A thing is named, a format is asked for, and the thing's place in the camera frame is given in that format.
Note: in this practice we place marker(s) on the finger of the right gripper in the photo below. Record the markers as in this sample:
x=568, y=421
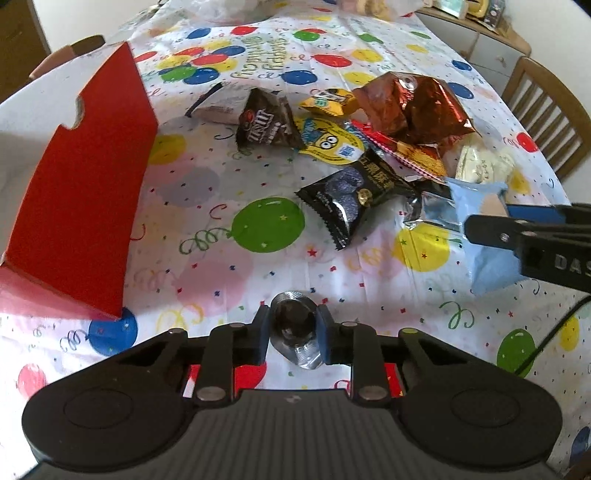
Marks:
x=577, y=214
x=514, y=234

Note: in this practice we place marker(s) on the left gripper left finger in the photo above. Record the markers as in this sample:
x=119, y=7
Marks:
x=233, y=360

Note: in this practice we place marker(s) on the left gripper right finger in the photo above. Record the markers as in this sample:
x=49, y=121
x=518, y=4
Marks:
x=355, y=345

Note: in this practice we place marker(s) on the light blue snack packet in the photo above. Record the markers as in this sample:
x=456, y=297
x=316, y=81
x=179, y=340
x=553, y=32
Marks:
x=489, y=268

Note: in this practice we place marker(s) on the small silver candy wrapper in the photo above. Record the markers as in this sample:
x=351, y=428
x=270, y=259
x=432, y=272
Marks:
x=292, y=329

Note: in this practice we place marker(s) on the cream white snack packet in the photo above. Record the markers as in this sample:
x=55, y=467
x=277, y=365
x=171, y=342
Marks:
x=479, y=165

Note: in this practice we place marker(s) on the silver foil snack packet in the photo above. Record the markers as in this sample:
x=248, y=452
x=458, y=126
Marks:
x=432, y=204

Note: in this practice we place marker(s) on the black blueberry snack packet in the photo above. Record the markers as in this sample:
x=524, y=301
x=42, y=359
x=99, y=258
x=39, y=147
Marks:
x=344, y=197

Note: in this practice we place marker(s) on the brown foil chip bag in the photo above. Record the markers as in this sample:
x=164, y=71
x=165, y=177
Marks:
x=416, y=109

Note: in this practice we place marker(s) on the small yellow snack packet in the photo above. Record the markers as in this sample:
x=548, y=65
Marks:
x=333, y=102

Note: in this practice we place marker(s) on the brown M&M packet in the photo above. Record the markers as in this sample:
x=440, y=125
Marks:
x=267, y=119

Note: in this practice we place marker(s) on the red white cardboard box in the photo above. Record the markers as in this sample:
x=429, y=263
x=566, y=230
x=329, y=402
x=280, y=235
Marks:
x=74, y=149

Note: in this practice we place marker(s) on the red chip packet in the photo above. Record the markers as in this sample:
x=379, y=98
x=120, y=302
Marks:
x=423, y=159

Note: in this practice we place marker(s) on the white blue biscuit packet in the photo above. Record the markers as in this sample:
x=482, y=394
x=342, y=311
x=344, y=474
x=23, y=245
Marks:
x=223, y=103

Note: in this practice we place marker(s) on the wooden chair right side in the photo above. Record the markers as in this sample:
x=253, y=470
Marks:
x=552, y=116

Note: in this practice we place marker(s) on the balloon pattern tablecloth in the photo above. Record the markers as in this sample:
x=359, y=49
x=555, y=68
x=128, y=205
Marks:
x=221, y=229

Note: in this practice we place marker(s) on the white drawer cabinet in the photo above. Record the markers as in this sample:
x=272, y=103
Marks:
x=493, y=55

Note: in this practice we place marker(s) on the clear plastic bag with cookies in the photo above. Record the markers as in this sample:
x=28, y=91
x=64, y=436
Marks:
x=387, y=10

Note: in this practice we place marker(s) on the wooden chair with pink cloth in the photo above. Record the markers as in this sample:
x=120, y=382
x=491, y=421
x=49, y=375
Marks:
x=66, y=54

